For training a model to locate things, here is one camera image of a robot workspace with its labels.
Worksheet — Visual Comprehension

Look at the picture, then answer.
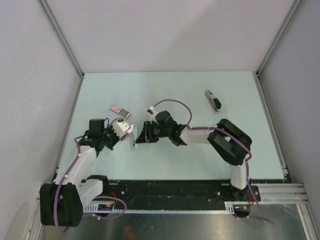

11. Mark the left aluminium frame post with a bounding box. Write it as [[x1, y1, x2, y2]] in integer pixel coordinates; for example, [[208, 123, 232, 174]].
[[37, 0, 84, 79]]

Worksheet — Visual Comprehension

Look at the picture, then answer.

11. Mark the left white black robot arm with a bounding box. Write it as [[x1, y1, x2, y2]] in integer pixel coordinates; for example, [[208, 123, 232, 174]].
[[39, 118, 134, 229]]

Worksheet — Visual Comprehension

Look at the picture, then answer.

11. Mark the right aluminium frame post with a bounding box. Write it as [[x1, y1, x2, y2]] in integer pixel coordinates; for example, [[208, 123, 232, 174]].
[[255, 0, 305, 78]]

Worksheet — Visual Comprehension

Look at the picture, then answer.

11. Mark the white slotted cable duct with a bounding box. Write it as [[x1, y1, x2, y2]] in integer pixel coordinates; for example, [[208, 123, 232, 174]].
[[83, 202, 235, 215]]

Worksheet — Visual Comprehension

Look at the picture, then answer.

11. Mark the beige black stapler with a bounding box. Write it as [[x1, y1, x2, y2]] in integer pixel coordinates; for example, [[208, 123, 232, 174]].
[[204, 90, 222, 114]]

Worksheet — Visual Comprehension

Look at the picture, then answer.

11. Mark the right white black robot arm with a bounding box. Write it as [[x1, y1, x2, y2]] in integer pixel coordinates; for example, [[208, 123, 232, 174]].
[[134, 108, 252, 201]]

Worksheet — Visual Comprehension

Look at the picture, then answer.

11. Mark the light blue white stapler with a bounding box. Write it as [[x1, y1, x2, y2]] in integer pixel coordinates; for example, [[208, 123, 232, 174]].
[[132, 126, 139, 148]]

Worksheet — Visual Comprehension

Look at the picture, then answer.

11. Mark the red white staple box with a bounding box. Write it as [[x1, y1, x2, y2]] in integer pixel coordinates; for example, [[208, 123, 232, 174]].
[[109, 104, 131, 119]]

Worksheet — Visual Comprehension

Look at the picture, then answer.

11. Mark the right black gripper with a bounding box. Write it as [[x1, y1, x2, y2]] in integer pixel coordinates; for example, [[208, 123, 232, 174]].
[[136, 120, 171, 144]]

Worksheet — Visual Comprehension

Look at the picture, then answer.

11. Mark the aluminium front rail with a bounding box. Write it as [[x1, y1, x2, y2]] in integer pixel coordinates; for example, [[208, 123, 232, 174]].
[[37, 182, 308, 203]]

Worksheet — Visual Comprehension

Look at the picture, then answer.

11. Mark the aluminium frame post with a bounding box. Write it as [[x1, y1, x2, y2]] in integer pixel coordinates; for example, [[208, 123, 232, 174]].
[[255, 0, 305, 78], [37, 0, 84, 79]]

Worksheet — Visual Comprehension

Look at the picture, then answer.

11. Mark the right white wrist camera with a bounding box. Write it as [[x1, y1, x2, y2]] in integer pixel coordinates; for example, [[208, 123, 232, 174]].
[[147, 106, 159, 122]]

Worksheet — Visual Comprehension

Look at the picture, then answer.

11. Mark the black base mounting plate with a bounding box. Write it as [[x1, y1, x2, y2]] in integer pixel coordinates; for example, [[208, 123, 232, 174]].
[[102, 180, 261, 211]]

